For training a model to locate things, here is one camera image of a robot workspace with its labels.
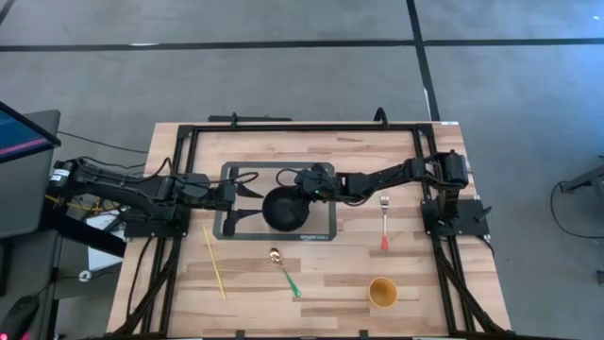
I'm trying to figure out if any black metal table frame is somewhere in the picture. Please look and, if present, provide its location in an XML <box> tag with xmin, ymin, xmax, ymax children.
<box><xmin>110</xmin><ymin>121</ymin><xmax>509</xmax><ymax>340</ymax></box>

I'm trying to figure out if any gold spoon with green handle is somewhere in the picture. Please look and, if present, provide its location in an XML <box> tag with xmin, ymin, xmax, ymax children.
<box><xmin>269</xmin><ymin>246</ymin><xmax>302</xmax><ymax>299</ymax></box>

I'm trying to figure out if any computer monitor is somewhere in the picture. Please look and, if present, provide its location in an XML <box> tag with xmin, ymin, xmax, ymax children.
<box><xmin>0</xmin><ymin>100</ymin><xmax>62</xmax><ymax>164</ymax></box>

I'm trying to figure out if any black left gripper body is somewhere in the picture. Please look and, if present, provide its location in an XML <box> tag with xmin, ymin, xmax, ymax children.
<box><xmin>207</xmin><ymin>164</ymin><xmax>239</xmax><ymax>237</ymax></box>

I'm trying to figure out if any black bar behind table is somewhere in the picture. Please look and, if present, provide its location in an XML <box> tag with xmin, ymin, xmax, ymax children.
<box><xmin>208</xmin><ymin>114</ymin><xmax>294</xmax><ymax>124</ymax></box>

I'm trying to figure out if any black floor cable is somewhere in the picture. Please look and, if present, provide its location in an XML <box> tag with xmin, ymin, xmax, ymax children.
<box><xmin>58</xmin><ymin>130</ymin><xmax>150</xmax><ymax>155</ymax></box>
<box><xmin>549</xmin><ymin>180</ymin><xmax>604</xmax><ymax>240</ymax></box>

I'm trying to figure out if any grey stand leg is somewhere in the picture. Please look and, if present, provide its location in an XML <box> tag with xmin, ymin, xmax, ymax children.
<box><xmin>560</xmin><ymin>155</ymin><xmax>604</xmax><ymax>195</ymax></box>

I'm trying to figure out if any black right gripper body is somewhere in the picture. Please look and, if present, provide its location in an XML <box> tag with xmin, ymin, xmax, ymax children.
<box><xmin>294</xmin><ymin>162</ymin><xmax>339</xmax><ymax>199</ymax></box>

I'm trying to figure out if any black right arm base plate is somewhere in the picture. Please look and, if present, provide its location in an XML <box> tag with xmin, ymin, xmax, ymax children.
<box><xmin>421</xmin><ymin>197</ymin><xmax>492</xmax><ymax>237</ymax></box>

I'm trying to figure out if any yellow chopstick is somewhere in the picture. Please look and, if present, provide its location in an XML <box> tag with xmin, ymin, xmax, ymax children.
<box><xmin>202</xmin><ymin>224</ymin><xmax>227</xmax><ymax>301</ymax></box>

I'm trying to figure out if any translucent mat with dark border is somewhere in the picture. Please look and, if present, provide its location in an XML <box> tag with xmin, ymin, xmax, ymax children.
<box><xmin>212</xmin><ymin>161</ymin><xmax>338</xmax><ymax>242</ymax></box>

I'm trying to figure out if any black cable under table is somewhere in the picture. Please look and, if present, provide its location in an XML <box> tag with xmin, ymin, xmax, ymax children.
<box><xmin>126</xmin><ymin>235</ymin><xmax>155</xmax><ymax>318</ymax></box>

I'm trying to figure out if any yellow cup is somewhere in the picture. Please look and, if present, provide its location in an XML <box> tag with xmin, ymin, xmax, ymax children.
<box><xmin>367</xmin><ymin>276</ymin><xmax>399</xmax><ymax>310</ymax></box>

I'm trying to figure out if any fork with red handle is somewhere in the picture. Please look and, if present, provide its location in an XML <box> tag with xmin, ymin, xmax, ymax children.
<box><xmin>379</xmin><ymin>195</ymin><xmax>391</xmax><ymax>252</ymax></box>

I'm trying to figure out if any black bowl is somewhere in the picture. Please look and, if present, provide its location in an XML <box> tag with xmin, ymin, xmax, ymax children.
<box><xmin>261</xmin><ymin>185</ymin><xmax>312</xmax><ymax>233</ymax></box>

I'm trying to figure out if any yellow cable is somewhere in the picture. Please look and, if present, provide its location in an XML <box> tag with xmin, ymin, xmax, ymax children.
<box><xmin>45</xmin><ymin>194</ymin><xmax>122</xmax><ymax>214</ymax></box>

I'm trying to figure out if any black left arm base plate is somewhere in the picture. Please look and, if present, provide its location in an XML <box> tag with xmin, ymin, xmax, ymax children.
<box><xmin>123</xmin><ymin>207</ymin><xmax>190</xmax><ymax>239</ymax></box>

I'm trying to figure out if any white paper sheet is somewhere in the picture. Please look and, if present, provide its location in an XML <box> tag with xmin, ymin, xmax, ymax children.
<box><xmin>87</xmin><ymin>210</ymin><xmax>126</xmax><ymax>273</ymax></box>

